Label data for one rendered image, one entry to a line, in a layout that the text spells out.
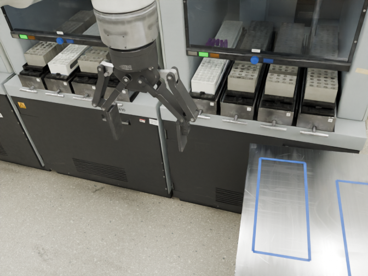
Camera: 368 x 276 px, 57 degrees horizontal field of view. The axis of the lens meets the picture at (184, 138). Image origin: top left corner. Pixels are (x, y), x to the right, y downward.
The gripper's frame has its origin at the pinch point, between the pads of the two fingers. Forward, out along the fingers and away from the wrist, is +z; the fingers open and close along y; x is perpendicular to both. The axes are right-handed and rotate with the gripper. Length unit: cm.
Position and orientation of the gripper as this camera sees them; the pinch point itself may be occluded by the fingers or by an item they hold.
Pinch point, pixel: (149, 136)
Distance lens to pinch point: 66.7
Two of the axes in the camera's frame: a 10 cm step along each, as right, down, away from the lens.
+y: 9.5, 1.6, -2.7
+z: 0.7, 7.4, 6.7
